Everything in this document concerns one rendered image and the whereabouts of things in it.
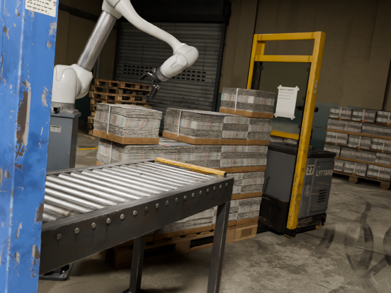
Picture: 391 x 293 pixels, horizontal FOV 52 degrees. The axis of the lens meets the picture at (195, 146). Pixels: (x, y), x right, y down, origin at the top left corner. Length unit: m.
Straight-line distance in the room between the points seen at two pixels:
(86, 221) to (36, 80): 0.57
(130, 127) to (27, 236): 1.83
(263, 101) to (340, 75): 5.90
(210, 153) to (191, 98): 7.44
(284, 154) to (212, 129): 1.13
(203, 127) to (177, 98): 7.74
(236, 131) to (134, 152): 0.96
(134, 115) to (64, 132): 0.44
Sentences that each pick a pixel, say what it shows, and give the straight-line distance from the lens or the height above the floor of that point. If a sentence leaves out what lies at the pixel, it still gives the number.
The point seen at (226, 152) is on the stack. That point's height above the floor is 0.77.
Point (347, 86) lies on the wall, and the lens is 9.22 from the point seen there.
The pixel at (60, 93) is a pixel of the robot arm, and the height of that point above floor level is 1.11.
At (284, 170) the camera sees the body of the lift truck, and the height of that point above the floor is 0.58.
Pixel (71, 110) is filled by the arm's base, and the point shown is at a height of 1.02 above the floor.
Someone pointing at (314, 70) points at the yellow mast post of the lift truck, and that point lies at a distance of 3.69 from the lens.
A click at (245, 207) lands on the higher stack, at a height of 0.29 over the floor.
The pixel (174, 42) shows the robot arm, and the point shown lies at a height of 1.49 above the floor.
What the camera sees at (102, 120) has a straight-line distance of 2.78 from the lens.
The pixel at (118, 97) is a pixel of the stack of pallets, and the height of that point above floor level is 0.94.
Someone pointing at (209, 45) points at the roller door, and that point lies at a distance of 10.37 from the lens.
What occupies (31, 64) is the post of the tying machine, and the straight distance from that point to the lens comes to 0.76.
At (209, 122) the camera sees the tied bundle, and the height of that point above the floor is 1.00.
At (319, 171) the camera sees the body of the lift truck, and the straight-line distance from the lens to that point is 4.06.
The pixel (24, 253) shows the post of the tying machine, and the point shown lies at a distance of 0.84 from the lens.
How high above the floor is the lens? 1.19
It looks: 7 degrees down
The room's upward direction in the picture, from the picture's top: 7 degrees clockwise
